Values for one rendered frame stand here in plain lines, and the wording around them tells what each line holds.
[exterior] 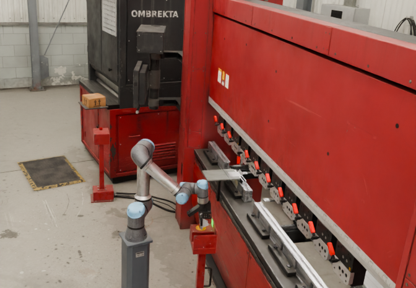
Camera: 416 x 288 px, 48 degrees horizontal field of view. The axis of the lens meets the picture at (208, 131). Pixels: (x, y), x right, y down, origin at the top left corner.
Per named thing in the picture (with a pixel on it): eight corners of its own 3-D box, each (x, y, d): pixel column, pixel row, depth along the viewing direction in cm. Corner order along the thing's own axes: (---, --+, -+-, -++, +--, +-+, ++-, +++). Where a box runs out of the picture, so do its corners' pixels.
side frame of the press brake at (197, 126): (174, 217, 500) (185, -9, 423) (250, 211, 523) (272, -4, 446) (179, 230, 477) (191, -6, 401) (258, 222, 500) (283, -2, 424)
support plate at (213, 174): (201, 171, 375) (201, 170, 374) (233, 170, 382) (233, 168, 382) (207, 181, 359) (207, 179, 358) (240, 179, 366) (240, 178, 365)
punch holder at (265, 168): (258, 180, 322) (260, 158, 316) (269, 179, 324) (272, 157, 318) (266, 190, 308) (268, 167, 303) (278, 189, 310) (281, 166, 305)
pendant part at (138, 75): (137, 95, 482) (137, 60, 470) (148, 95, 483) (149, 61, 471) (132, 108, 440) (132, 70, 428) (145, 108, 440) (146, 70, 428)
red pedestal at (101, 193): (90, 194, 536) (88, 125, 508) (112, 193, 542) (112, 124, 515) (90, 202, 518) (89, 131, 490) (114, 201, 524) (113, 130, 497)
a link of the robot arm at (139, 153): (132, 147, 293) (191, 198, 296) (138, 140, 303) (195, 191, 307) (122, 159, 297) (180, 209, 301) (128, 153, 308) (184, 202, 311)
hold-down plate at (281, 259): (267, 248, 298) (268, 244, 297) (275, 247, 300) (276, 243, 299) (287, 277, 271) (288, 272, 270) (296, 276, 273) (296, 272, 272)
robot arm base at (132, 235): (129, 244, 310) (129, 231, 307) (121, 233, 322) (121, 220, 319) (150, 240, 317) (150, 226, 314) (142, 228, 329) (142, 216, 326)
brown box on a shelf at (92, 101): (78, 102, 534) (77, 91, 530) (100, 100, 546) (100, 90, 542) (85, 109, 510) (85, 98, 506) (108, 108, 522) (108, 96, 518)
